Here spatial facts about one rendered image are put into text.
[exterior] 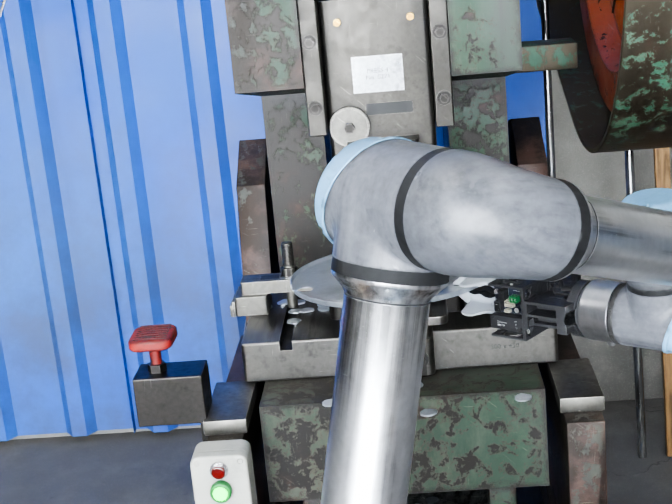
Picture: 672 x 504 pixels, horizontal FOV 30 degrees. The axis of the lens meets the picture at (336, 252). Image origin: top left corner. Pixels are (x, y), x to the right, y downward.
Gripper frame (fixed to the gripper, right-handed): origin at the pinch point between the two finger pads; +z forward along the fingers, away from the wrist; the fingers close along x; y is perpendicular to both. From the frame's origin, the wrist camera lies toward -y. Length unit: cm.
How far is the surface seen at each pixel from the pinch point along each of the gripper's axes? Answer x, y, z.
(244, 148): -12, -21, 61
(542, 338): 10.5, -10.7, -4.7
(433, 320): 1.3, 10.5, -2.1
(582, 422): 17.2, -0.9, -16.3
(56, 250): 23, -44, 154
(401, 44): -31.8, -5.5, 11.5
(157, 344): 2.6, 30.3, 29.1
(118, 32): -28, -59, 137
